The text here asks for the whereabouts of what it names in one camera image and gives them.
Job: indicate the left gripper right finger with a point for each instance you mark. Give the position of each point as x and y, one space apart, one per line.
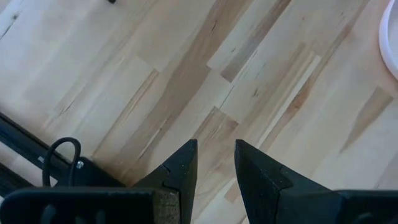
295 205

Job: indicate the cream plate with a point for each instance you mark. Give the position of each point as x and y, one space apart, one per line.
391 40

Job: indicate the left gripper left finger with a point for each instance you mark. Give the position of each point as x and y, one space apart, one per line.
161 202

